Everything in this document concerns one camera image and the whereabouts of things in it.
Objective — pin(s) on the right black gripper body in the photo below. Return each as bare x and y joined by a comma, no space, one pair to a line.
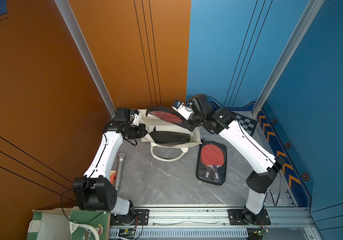
194,120

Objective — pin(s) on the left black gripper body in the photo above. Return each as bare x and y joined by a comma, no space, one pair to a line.
136,132

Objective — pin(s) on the ping pong paddle case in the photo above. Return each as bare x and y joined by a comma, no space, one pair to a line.
165,137
212,163
166,114

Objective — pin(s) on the cream canvas tote bag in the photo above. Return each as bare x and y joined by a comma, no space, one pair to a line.
168,129

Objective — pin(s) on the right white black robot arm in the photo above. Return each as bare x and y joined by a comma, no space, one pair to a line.
265,165

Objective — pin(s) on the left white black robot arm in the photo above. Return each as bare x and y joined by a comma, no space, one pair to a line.
94,191

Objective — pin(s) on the green white christmas bag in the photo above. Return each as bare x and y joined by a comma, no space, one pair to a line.
68,224

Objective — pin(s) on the grey microphone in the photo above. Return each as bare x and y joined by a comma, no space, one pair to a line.
119,170

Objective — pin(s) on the red card box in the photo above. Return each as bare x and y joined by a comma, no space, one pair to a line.
112,176

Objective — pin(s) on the black grey checkerboard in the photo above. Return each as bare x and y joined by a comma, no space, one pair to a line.
248,124

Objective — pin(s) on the left green circuit board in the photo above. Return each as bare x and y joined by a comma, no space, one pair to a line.
126,234

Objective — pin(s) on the green circuit board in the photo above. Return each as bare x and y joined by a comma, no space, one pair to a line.
126,234
260,234

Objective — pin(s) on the right green circuit board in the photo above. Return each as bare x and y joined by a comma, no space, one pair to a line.
260,234

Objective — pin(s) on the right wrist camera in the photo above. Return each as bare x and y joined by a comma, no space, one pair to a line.
198,104

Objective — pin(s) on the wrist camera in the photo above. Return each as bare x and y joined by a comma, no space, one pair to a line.
127,116
198,104

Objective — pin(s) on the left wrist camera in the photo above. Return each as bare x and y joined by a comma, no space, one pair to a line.
127,116

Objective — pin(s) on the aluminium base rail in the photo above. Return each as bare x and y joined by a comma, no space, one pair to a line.
222,222

